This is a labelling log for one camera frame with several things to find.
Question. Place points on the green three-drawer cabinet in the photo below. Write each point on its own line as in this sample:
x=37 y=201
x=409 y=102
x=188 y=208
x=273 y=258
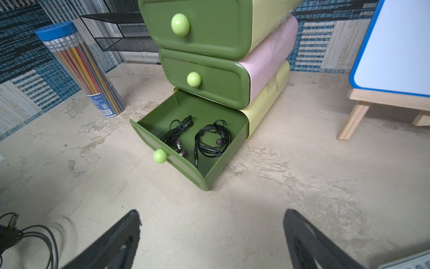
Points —
x=226 y=60

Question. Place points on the black wire shelf rack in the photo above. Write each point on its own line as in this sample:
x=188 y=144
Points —
x=121 y=27

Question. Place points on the black earphones large loop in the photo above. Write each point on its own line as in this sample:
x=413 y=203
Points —
x=12 y=236

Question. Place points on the blue-lid pencil canister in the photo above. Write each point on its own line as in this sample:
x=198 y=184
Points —
x=65 y=43

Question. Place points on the black earphones small coil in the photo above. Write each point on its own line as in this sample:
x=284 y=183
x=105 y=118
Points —
x=176 y=129

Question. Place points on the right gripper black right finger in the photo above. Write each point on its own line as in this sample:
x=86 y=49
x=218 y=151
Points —
x=309 y=248

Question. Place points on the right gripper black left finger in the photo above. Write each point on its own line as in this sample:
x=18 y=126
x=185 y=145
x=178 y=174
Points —
x=115 y=249

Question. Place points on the small whiteboard on easel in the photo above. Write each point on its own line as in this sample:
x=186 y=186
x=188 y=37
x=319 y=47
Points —
x=393 y=63

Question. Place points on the black earphones round coil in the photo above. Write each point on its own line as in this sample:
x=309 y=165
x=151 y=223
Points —
x=212 y=140

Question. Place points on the white calculator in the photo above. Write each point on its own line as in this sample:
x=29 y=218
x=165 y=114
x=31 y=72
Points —
x=417 y=261

